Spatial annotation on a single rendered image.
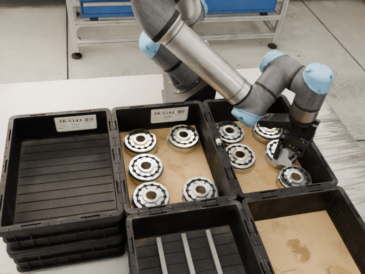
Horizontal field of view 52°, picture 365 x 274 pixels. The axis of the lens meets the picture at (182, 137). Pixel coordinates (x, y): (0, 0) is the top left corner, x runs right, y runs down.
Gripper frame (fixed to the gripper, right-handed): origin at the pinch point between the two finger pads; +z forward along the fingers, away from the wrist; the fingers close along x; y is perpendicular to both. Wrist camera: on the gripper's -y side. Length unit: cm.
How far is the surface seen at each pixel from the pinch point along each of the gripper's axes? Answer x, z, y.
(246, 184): -13.6, 2.2, -3.1
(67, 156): -40, 2, -53
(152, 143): -20.6, -0.8, -34.3
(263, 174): -6.8, 2.2, -0.7
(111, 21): 98, 55, -166
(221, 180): -21.5, -3.5, -8.5
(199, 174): -19.4, 2.2, -16.6
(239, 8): 174, 49, -99
